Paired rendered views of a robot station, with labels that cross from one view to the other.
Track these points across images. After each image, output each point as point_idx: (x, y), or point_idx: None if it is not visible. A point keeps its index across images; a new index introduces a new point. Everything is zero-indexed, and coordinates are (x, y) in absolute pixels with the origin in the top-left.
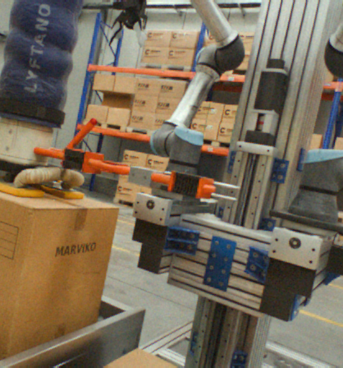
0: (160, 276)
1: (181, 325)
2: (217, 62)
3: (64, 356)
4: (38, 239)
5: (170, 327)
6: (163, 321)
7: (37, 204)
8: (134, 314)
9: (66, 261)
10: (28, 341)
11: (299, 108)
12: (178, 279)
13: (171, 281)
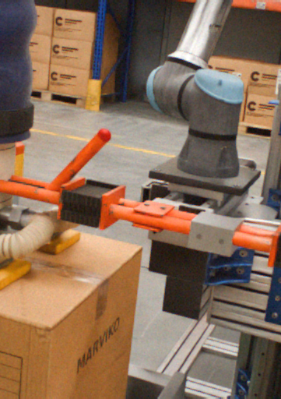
0: (120, 226)
1: (191, 327)
2: None
3: None
4: (57, 367)
5: (160, 316)
6: (149, 308)
7: (41, 307)
8: (177, 391)
9: (89, 368)
10: None
11: None
12: (224, 316)
13: (212, 319)
